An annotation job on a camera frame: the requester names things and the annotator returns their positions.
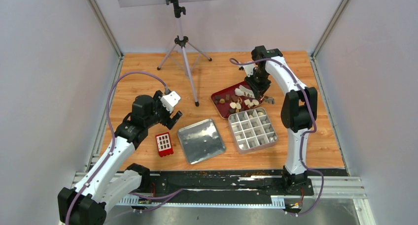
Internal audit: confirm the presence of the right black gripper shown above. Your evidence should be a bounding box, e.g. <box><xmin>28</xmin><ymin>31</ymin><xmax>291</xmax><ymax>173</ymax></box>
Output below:
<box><xmin>245</xmin><ymin>68</ymin><xmax>272</xmax><ymax>99</ymax></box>

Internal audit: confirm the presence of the silver compartment tin box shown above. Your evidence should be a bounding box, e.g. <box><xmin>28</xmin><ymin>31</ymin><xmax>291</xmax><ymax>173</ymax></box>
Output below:
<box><xmin>228</xmin><ymin>107</ymin><xmax>279</xmax><ymax>154</ymax></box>

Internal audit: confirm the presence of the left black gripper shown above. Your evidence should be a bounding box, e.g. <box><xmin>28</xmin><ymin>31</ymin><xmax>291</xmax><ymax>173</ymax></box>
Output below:
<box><xmin>145</xmin><ymin>90</ymin><xmax>182</xmax><ymax>129</ymax></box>

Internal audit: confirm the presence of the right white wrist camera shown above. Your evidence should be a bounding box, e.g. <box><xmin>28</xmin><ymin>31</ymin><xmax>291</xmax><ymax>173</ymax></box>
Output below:
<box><xmin>244</xmin><ymin>66</ymin><xmax>254</xmax><ymax>77</ymax></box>

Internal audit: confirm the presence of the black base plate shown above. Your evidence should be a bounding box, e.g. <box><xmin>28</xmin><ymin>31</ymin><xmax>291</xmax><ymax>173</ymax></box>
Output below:
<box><xmin>134</xmin><ymin>169</ymin><xmax>314</xmax><ymax>204</ymax></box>

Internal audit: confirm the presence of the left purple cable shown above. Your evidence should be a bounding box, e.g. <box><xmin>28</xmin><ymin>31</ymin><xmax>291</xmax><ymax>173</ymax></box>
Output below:
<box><xmin>65</xmin><ymin>71</ymin><xmax>171</xmax><ymax>225</ymax></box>

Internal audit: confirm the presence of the grey tripod stand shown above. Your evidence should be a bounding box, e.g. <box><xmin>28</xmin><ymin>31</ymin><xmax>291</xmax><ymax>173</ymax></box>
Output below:
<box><xmin>157</xmin><ymin>0</ymin><xmax>212</xmax><ymax>107</ymax></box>

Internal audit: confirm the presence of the silver tin lid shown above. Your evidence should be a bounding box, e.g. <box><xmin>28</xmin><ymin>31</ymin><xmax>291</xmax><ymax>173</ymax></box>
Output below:
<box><xmin>177</xmin><ymin>119</ymin><xmax>226</xmax><ymax>165</ymax></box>

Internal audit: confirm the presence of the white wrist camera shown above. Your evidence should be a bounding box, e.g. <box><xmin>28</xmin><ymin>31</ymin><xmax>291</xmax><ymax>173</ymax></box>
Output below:
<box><xmin>160</xmin><ymin>91</ymin><xmax>181</xmax><ymax>113</ymax></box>
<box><xmin>244</xmin><ymin>66</ymin><xmax>254</xmax><ymax>77</ymax></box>

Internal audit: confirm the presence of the red small box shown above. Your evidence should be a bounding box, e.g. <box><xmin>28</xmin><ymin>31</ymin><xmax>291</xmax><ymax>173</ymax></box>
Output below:
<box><xmin>155</xmin><ymin>132</ymin><xmax>174</xmax><ymax>157</ymax></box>

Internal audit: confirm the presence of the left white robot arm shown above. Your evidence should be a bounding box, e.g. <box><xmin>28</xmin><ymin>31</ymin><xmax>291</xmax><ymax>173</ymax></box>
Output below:
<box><xmin>58</xmin><ymin>90</ymin><xmax>182</xmax><ymax>225</ymax></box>

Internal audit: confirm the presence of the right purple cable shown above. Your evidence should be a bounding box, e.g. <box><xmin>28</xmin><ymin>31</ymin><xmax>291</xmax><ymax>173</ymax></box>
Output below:
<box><xmin>229</xmin><ymin>57</ymin><xmax>324</xmax><ymax>217</ymax></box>

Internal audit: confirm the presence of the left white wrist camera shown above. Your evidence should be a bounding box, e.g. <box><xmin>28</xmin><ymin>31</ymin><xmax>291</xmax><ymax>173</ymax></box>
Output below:
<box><xmin>160</xmin><ymin>91</ymin><xmax>181</xmax><ymax>113</ymax></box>

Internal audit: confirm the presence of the purple cable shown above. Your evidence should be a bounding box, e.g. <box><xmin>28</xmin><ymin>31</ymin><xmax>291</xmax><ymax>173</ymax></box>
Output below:
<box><xmin>229</xmin><ymin>57</ymin><xmax>324</xmax><ymax>217</ymax></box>
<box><xmin>65</xmin><ymin>71</ymin><xmax>171</xmax><ymax>225</ymax></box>

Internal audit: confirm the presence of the red lacquer tray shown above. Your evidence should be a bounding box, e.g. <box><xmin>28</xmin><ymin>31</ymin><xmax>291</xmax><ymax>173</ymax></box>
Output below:
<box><xmin>210</xmin><ymin>81</ymin><xmax>263</xmax><ymax>119</ymax></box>

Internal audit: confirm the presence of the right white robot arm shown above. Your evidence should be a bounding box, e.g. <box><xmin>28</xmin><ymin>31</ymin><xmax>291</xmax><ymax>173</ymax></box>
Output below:
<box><xmin>245</xmin><ymin>45</ymin><xmax>318</xmax><ymax>194</ymax></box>

